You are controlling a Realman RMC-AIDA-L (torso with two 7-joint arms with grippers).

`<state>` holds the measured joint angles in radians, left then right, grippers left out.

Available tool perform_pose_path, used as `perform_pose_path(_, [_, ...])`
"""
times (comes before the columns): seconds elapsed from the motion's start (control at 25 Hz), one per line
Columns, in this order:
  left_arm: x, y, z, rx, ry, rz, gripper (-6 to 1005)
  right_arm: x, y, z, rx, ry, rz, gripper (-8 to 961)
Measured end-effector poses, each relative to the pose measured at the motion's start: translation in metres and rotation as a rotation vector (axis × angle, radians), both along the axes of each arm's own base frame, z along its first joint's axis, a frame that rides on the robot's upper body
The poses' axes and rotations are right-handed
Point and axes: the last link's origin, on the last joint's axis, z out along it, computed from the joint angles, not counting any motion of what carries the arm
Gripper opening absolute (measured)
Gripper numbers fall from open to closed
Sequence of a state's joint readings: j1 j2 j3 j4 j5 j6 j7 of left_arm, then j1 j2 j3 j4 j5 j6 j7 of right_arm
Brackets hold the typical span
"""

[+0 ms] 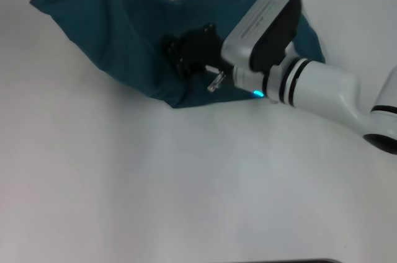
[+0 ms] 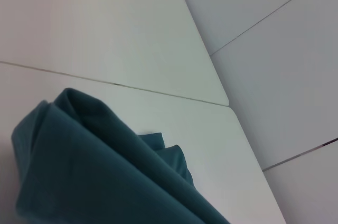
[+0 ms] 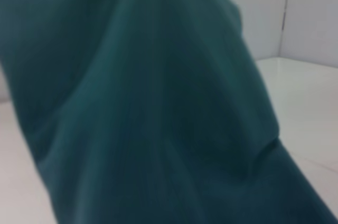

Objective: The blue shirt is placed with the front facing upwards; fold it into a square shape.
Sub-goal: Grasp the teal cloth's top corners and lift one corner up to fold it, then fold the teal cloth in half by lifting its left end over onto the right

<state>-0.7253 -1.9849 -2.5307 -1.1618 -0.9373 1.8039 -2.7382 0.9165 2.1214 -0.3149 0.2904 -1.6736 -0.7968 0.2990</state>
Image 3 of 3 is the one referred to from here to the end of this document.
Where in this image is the teal t-shirt with beige print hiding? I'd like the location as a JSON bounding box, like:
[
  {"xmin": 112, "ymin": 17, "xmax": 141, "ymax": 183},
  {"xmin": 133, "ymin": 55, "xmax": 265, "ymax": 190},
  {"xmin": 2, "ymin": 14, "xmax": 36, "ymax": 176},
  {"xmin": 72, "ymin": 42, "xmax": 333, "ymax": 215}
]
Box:
[{"xmin": 0, "ymin": 0, "xmax": 338, "ymax": 224}]

